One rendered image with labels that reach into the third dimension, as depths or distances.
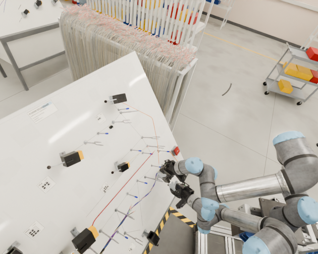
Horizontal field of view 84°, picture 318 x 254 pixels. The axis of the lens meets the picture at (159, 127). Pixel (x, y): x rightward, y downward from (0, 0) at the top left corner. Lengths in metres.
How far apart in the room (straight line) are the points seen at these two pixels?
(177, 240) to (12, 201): 1.76
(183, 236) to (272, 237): 1.53
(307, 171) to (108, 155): 0.84
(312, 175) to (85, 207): 0.92
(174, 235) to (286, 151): 1.68
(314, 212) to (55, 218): 1.19
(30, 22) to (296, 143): 3.52
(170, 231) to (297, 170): 1.69
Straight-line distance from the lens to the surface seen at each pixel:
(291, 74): 4.78
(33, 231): 0.90
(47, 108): 0.83
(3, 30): 3.43
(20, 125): 0.81
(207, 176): 0.92
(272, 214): 1.34
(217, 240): 2.20
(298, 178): 0.83
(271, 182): 0.84
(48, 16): 3.76
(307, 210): 1.21
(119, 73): 1.03
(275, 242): 0.86
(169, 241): 2.26
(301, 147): 0.88
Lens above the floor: 2.18
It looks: 48 degrees down
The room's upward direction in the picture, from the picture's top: 14 degrees clockwise
